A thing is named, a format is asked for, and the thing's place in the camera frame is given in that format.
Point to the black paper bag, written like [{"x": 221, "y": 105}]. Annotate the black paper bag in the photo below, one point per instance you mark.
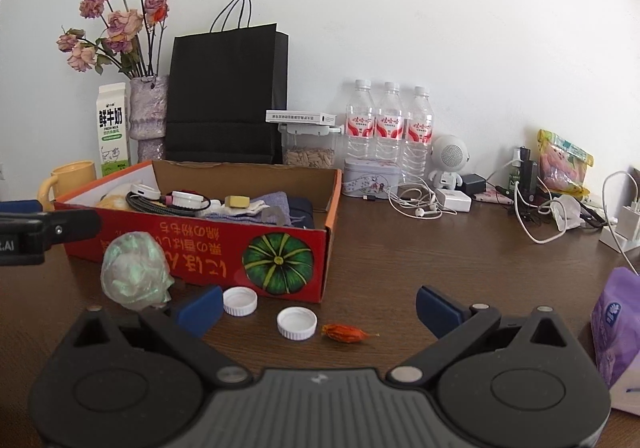
[{"x": 225, "y": 93}]

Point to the yellow white plush toy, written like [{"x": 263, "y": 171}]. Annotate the yellow white plush toy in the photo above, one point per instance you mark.
[{"x": 117, "y": 198}]

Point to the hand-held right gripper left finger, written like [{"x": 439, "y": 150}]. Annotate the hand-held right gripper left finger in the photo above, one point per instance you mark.
[{"x": 200, "y": 310}]

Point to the white round case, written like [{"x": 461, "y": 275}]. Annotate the white round case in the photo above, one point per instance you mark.
[{"x": 187, "y": 200}]

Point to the purple textured vase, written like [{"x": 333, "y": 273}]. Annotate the purple textured vase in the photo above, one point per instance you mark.
[{"x": 147, "y": 113}]

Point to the navy blue pouch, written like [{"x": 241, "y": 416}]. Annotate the navy blue pouch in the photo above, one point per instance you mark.
[{"x": 300, "y": 213}]

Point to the dried rose bouquet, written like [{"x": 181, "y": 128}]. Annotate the dried rose bouquet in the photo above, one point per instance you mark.
[{"x": 122, "y": 23}]

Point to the white bottle cap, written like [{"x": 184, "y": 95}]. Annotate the white bottle cap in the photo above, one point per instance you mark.
[
  {"x": 240, "y": 301},
  {"x": 296, "y": 323}
]

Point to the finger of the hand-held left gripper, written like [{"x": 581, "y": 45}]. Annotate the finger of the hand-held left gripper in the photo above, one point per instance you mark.
[{"x": 65, "y": 225}]

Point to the white printed tin box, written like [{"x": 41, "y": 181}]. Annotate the white printed tin box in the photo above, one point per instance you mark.
[{"x": 372, "y": 176}]

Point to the blue-grey linen pouch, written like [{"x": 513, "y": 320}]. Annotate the blue-grey linen pouch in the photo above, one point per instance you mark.
[{"x": 275, "y": 200}]

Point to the pumpkin print cardboard box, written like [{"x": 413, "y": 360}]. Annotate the pumpkin print cardboard box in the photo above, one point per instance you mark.
[{"x": 200, "y": 253}]

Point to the black upright device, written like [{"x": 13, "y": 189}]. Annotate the black upright device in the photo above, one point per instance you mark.
[{"x": 527, "y": 178}]

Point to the white power strip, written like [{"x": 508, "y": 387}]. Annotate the white power strip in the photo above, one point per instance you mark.
[{"x": 612, "y": 238}]

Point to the white cloth pouch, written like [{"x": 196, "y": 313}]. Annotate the white cloth pouch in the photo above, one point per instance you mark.
[{"x": 250, "y": 212}]

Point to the white wall charger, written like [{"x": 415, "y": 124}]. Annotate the white wall charger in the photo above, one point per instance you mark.
[{"x": 632, "y": 220}]

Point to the yellow soap bar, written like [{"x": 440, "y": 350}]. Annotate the yellow soap bar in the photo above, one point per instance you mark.
[{"x": 236, "y": 201}]

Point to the white robot-shaped speaker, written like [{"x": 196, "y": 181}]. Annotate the white robot-shaped speaker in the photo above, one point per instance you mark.
[{"x": 450, "y": 153}]

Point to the yellow mug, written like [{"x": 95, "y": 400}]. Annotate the yellow mug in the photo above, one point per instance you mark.
[{"x": 75, "y": 176}]

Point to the white charger block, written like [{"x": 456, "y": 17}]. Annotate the white charger block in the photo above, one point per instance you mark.
[{"x": 455, "y": 200}]

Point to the white green milk carton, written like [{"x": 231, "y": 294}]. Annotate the white green milk carton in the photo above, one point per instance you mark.
[{"x": 111, "y": 128}]

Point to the clear jar of sunflower seeds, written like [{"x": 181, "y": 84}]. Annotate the clear jar of sunflower seeds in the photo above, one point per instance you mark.
[{"x": 307, "y": 156}]

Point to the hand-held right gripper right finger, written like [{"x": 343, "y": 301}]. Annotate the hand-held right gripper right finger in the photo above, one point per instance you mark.
[{"x": 440, "y": 315}]

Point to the pink patterned pouch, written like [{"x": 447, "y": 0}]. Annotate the pink patterned pouch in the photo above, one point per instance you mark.
[{"x": 492, "y": 197}]

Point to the white face mask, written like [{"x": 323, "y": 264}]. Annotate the white face mask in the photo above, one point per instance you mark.
[{"x": 565, "y": 215}]

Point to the clear plastic bag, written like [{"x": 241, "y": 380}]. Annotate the clear plastic bag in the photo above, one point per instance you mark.
[{"x": 135, "y": 268}]

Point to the black power adapter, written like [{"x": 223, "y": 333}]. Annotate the black power adapter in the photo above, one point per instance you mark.
[{"x": 474, "y": 184}]

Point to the clear water bottle red label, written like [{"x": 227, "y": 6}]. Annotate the clear water bottle red label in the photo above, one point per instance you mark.
[
  {"x": 389, "y": 126},
  {"x": 417, "y": 131},
  {"x": 360, "y": 123}
]

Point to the purple tissue pack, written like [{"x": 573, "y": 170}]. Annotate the purple tissue pack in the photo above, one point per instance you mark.
[{"x": 620, "y": 328}]

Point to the small green spray bottle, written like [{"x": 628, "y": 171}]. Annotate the small green spray bottle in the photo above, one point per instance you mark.
[{"x": 514, "y": 178}]

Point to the white flat carton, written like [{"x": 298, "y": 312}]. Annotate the white flat carton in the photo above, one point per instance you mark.
[{"x": 300, "y": 117}]

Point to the yellow snack bag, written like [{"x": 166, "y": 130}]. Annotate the yellow snack bag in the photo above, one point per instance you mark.
[{"x": 565, "y": 163}]

